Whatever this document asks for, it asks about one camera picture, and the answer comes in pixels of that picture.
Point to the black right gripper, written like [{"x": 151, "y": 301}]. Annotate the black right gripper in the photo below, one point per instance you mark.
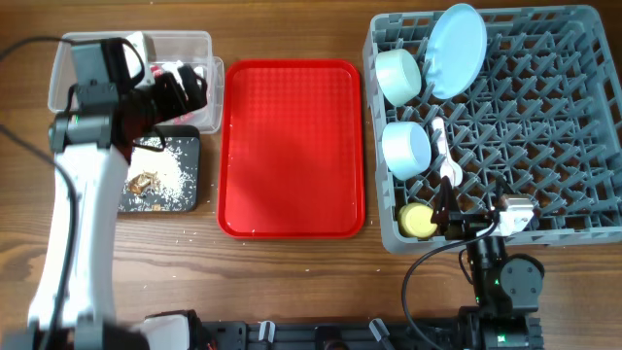
[{"x": 466, "y": 224}]

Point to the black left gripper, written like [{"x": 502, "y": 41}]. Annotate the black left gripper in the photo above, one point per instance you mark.
[{"x": 169, "y": 85}]

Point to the white plastic spoon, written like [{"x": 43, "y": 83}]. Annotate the white plastic spoon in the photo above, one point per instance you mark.
[{"x": 448, "y": 167}]

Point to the yellow plastic cup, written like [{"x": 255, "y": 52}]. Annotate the yellow plastic cup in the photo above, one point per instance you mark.
[{"x": 415, "y": 220}]

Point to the brown food scraps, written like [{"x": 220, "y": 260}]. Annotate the brown food scraps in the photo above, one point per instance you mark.
[{"x": 144, "y": 182}]

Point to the light blue bowl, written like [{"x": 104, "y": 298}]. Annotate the light blue bowl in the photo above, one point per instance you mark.
[{"x": 406, "y": 148}]

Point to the green bowl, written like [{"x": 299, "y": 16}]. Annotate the green bowl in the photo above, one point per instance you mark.
[{"x": 398, "y": 76}]

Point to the light blue plate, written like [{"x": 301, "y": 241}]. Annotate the light blue plate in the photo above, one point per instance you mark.
[{"x": 455, "y": 51}]

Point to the red strawberry snack wrapper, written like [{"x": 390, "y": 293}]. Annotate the red strawberry snack wrapper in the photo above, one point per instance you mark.
[{"x": 171, "y": 94}]

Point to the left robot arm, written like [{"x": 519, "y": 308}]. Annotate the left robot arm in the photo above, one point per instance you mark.
[{"x": 109, "y": 108}]

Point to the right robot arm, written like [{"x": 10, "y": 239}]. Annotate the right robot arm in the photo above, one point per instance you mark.
[{"x": 506, "y": 287}]

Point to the clear plastic waste bin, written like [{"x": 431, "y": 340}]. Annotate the clear plastic waste bin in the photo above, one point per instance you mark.
[{"x": 190, "y": 46}]

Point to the black waste tray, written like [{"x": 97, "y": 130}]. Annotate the black waste tray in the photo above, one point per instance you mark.
[{"x": 167, "y": 180}]

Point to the grey dishwasher rack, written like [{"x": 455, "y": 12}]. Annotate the grey dishwasher rack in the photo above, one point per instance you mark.
[{"x": 544, "y": 113}]

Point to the red serving tray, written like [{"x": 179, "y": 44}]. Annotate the red serving tray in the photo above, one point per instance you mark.
[{"x": 292, "y": 150}]

